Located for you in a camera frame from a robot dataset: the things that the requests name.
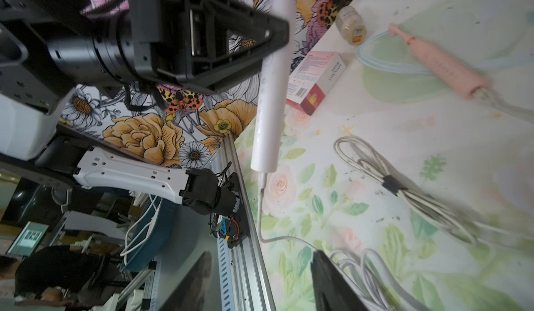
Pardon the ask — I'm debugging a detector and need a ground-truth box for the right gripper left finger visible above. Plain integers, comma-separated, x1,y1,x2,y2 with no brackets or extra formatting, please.
159,251,214,311

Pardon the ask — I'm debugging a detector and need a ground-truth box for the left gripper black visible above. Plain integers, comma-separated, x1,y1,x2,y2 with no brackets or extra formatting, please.
45,0,290,94

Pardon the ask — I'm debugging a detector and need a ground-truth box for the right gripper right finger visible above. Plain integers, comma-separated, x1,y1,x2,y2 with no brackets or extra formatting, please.
311,251,367,311

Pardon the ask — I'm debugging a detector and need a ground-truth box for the lilac usb cable bundle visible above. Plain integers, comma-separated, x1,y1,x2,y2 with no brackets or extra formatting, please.
255,172,435,311

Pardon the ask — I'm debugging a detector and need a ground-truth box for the pink electric toothbrush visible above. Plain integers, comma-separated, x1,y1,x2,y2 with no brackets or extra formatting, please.
389,23,491,100

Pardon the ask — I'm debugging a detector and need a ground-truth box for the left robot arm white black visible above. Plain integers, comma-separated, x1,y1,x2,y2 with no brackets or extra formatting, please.
1,0,292,217

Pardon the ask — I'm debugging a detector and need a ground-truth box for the pink product packet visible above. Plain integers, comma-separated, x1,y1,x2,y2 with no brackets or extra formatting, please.
286,52,346,116

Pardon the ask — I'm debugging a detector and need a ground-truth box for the small clear jar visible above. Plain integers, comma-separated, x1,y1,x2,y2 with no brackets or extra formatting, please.
335,5,367,46

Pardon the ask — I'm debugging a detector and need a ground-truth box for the person in dark clothes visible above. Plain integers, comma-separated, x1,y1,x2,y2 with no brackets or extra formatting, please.
1,245,101,308

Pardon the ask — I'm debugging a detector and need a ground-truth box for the aluminium front rail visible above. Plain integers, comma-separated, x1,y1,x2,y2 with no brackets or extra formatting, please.
208,135,276,310

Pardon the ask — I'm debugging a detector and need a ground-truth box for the teal bin with cables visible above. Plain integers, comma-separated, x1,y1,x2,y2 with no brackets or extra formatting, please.
120,196,177,273

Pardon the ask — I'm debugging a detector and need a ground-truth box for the monitor screen behind rail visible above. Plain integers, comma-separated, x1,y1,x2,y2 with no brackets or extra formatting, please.
6,222,49,257

